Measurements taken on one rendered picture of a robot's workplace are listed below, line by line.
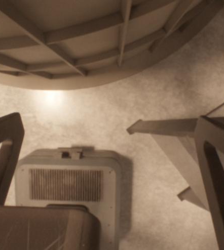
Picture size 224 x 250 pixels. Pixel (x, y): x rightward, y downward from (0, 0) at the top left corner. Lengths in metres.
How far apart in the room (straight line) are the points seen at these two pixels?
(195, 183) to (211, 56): 0.71
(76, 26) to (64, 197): 0.84
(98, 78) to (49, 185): 0.62
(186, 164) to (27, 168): 0.74
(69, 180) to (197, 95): 0.84
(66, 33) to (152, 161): 0.99
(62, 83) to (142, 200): 0.83
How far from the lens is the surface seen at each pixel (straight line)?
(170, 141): 1.07
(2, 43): 0.62
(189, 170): 1.12
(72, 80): 1.33
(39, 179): 1.19
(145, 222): 1.54
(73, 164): 1.13
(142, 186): 1.43
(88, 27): 0.57
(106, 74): 1.31
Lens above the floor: 1.33
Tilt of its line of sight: 83 degrees down
